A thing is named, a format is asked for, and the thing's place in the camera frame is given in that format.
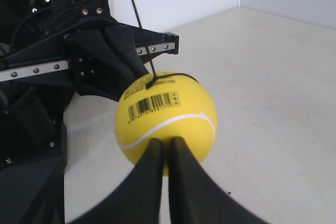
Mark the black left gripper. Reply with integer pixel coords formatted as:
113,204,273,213
1,0,179,101

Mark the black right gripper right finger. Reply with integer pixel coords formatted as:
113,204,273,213
169,137,266,223

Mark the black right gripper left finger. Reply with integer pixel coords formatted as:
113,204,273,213
71,138,164,223

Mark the yellow tennis ball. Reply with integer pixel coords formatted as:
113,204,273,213
114,72,218,164

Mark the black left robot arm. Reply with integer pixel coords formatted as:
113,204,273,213
1,0,179,223

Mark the black hanging string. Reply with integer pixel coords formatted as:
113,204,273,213
128,0,200,90

